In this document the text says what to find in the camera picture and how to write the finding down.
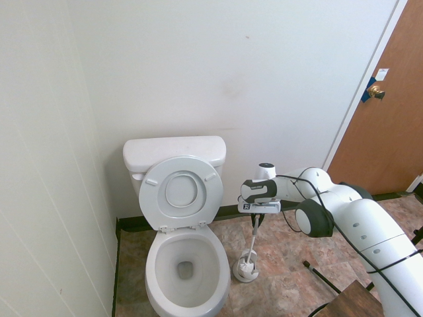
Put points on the blue tape strip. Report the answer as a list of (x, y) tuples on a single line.
[(365, 95)]

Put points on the white toilet tank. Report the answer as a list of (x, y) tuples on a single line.
[(133, 189)]

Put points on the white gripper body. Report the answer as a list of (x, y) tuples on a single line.
[(264, 207)]

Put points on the brown wooden door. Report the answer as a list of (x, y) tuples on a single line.
[(380, 132)]

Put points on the dark wooden table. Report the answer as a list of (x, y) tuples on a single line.
[(357, 302)]

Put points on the white paper label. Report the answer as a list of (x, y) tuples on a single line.
[(381, 74)]

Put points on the white door frame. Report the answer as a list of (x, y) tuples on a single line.
[(363, 82)]

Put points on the black stand leg with foot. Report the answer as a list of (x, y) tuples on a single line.
[(322, 277)]

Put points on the white toilet bowl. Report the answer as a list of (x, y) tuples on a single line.
[(158, 297)]

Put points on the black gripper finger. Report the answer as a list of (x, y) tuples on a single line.
[(253, 218), (260, 217)]

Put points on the white toilet brush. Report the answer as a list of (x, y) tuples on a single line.
[(251, 244)]

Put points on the white toilet brush holder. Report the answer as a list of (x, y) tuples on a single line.
[(244, 279)]

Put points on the brass door knob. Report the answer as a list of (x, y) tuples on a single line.
[(374, 90)]

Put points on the white toilet seat cover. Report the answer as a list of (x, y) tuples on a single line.
[(181, 191)]

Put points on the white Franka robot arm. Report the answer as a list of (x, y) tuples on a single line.
[(380, 224)]

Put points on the white toilet seat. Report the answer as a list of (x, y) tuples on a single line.
[(148, 204)]

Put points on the white tank lid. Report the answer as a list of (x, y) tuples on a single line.
[(165, 148)]

